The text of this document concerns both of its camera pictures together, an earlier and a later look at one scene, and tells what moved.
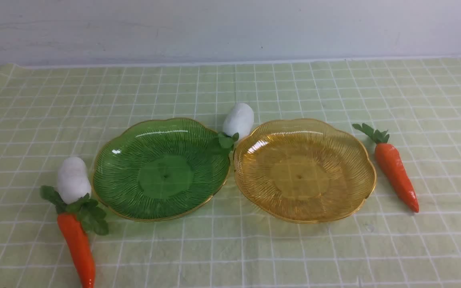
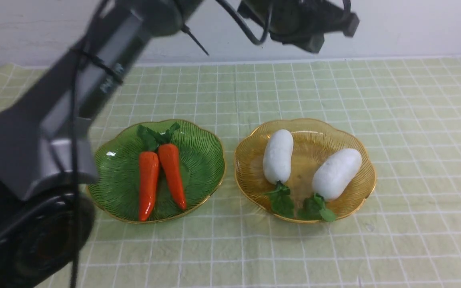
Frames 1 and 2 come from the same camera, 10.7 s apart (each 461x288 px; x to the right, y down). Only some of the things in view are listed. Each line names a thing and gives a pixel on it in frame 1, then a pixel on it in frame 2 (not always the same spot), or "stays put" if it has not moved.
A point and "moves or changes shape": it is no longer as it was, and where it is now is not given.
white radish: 75,188 moves or changes shape
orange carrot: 79,247 moves or changes shape
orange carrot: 391,166 to 169,159
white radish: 238,122 to 331,175
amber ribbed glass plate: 304,171 stays put
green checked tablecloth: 30,117 stays put
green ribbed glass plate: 159,169 stays put
